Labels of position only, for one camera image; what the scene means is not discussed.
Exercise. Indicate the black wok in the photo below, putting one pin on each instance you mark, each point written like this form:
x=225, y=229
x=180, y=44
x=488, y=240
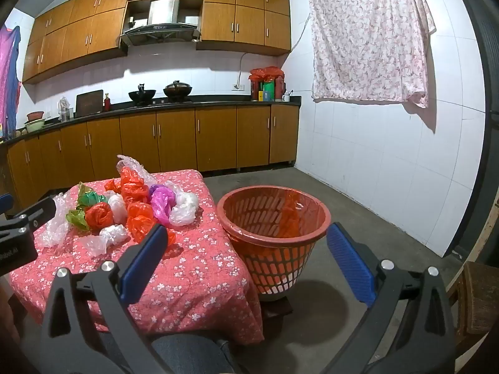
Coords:
x=142, y=95

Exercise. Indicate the red floral tablecloth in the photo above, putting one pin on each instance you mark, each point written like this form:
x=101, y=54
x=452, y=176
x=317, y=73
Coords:
x=195, y=265

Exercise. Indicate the wooden base cabinets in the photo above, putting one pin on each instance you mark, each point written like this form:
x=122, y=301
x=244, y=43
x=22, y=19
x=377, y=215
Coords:
x=175, y=136

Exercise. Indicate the pink plastic bag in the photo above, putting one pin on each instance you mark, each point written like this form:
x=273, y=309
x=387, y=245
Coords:
x=161, y=202

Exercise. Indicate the red plastic basket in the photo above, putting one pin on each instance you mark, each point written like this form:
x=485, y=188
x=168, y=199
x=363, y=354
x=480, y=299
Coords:
x=273, y=210

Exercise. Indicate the wall socket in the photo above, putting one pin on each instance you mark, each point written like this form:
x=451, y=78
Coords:
x=238, y=87

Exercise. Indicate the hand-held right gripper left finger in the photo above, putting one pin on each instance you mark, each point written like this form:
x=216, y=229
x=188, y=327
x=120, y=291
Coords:
x=142, y=265

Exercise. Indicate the red bottle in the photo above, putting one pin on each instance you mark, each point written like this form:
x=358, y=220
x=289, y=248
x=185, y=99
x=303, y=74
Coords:
x=107, y=103

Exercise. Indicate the person's leg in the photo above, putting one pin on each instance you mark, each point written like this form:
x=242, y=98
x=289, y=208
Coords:
x=187, y=354

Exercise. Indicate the red basin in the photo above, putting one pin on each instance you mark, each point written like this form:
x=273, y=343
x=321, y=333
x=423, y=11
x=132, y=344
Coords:
x=36, y=115

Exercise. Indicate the wooden plank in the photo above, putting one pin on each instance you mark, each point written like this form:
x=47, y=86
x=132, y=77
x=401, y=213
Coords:
x=485, y=233

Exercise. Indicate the wooden wall cabinets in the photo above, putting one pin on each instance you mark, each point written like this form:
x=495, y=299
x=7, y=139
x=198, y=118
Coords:
x=156, y=19

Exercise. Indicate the red bag on containers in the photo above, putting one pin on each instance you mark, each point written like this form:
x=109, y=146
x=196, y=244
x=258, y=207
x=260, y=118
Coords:
x=266, y=73

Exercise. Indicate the pile of plastic bags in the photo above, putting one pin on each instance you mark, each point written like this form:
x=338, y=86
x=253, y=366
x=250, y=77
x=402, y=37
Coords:
x=117, y=202

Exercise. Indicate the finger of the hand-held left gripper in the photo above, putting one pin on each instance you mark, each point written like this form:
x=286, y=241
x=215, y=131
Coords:
x=37, y=213
x=5, y=203

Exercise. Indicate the dark low stool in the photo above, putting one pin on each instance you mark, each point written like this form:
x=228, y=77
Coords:
x=277, y=306

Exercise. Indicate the pink hanging cloth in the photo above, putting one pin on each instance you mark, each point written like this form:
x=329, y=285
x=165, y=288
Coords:
x=8, y=81

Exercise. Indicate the steel range hood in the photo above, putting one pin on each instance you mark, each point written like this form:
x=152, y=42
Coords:
x=161, y=27

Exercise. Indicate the green box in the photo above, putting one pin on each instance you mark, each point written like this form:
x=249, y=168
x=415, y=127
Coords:
x=269, y=90

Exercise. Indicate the clear plastic jar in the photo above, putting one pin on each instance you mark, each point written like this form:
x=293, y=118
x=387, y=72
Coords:
x=65, y=110

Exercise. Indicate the white mug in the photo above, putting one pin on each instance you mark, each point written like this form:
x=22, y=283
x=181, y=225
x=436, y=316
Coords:
x=286, y=98

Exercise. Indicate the dark cutting board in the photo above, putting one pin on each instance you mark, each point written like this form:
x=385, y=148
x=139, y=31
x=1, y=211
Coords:
x=89, y=103

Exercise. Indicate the floral hanging sheet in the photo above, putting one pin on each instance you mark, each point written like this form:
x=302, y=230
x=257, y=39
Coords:
x=366, y=35

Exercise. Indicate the person's left forearm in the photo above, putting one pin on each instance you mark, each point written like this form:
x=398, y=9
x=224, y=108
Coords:
x=7, y=311

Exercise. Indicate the black kitchen countertop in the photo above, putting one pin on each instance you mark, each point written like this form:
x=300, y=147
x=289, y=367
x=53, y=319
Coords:
x=218, y=102

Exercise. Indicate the dark lidded pot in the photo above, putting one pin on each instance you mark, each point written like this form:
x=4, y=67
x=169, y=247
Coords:
x=177, y=89

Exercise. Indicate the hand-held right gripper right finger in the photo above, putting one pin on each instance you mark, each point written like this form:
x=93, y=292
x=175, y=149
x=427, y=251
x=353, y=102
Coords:
x=349, y=265

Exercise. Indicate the wooden chair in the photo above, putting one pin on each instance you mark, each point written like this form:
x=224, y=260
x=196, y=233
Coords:
x=475, y=300

